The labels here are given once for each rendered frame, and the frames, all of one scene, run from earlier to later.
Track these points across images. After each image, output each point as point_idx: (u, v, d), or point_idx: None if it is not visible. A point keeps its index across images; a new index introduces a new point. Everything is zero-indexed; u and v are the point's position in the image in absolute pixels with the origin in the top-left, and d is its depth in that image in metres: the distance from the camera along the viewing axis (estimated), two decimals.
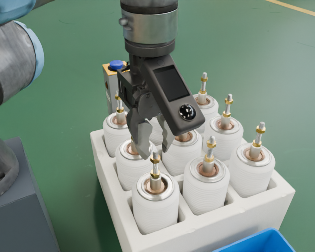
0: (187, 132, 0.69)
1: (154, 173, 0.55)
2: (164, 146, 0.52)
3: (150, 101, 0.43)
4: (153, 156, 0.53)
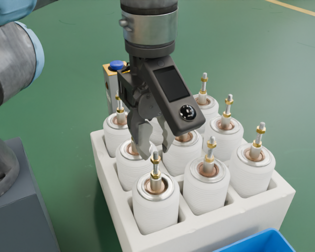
0: (187, 132, 0.69)
1: (158, 172, 0.55)
2: (164, 146, 0.52)
3: (150, 101, 0.43)
4: (156, 158, 0.53)
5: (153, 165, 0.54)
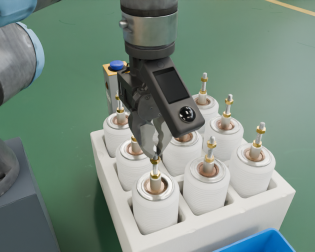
0: None
1: (154, 170, 0.56)
2: (158, 149, 0.52)
3: (149, 102, 0.43)
4: (156, 156, 0.53)
5: (157, 165, 0.54)
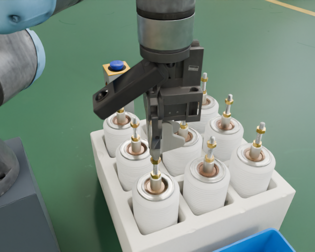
0: (187, 132, 0.69)
1: (154, 170, 0.56)
2: None
3: None
4: None
5: (157, 165, 0.54)
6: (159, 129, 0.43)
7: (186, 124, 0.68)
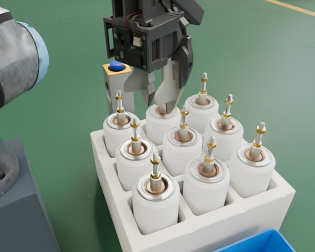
0: (187, 132, 0.69)
1: (158, 172, 0.55)
2: (152, 93, 0.46)
3: None
4: (156, 159, 0.53)
5: (153, 165, 0.54)
6: None
7: (186, 124, 0.68)
